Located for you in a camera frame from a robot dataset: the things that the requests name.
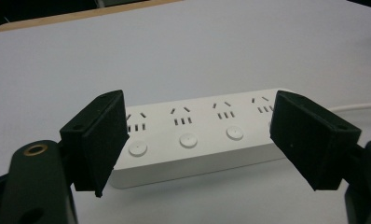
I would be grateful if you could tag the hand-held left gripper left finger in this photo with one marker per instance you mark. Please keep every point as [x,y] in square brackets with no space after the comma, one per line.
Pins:
[95,146]

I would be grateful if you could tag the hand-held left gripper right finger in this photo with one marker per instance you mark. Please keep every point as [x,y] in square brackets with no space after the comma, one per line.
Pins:
[311,140]

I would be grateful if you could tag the white power strip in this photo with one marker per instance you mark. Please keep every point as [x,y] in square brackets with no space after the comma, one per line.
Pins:
[193,140]

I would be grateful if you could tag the wooden board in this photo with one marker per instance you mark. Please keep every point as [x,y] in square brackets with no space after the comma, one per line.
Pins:
[81,16]

